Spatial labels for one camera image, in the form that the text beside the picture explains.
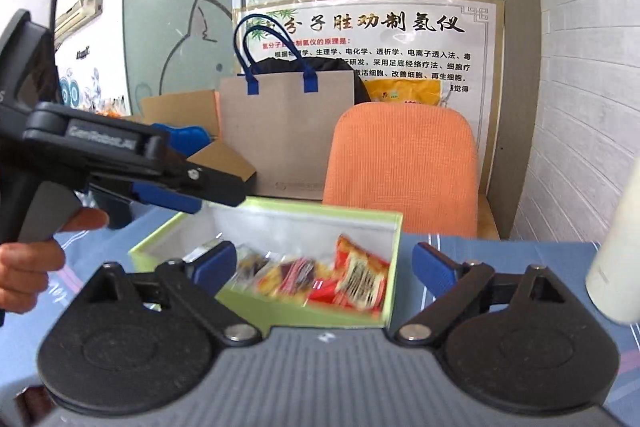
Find yellow red snack bag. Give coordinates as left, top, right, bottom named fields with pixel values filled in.
left=255, top=258, right=322, bottom=299

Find person's left hand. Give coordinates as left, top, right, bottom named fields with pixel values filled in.
left=0, top=207, right=111, bottom=316

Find blue plastic cushion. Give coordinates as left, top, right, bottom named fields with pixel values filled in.
left=152, top=124, right=213, bottom=157

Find silver snack packet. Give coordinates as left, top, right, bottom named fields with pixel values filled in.
left=231, top=245, right=270, bottom=287

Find open cardboard box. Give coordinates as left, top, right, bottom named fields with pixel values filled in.
left=141, top=90, right=255, bottom=182

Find red snack packet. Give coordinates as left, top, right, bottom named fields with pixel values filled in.
left=307, top=235, right=390, bottom=315

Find green storage box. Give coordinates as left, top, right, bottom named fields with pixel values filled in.
left=129, top=197, right=402, bottom=334

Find orange mesh chair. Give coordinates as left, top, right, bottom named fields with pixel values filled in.
left=322, top=102, right=480, bottom=239

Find white cup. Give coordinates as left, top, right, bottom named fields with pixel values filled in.
left=586, top=159, right=640, bottom=325

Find white air conditioner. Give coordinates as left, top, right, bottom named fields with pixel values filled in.
left=54, top=0, right=103, bottom=41

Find yellow plastic bag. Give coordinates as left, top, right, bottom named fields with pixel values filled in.
left=364, top=79, right=446, bottom=106

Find chinese text poster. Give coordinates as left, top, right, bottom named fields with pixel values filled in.
left=233, top=0, right=504, bottom=188

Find beige paper bag blue handles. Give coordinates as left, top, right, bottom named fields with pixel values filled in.
left=219, top=14, right=366, bottom=200

